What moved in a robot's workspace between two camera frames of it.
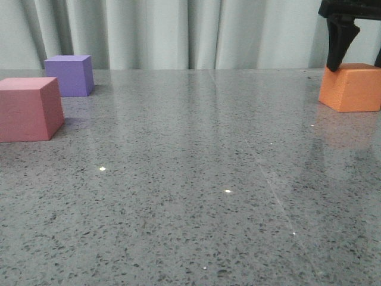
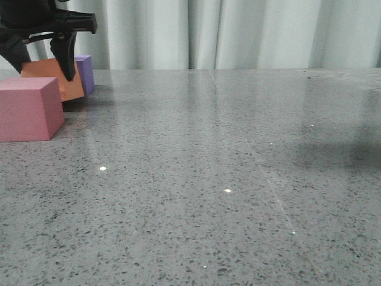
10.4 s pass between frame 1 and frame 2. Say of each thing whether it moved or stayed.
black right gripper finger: moved
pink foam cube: stayed
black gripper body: moved
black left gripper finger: moved
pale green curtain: stayed
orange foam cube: moved
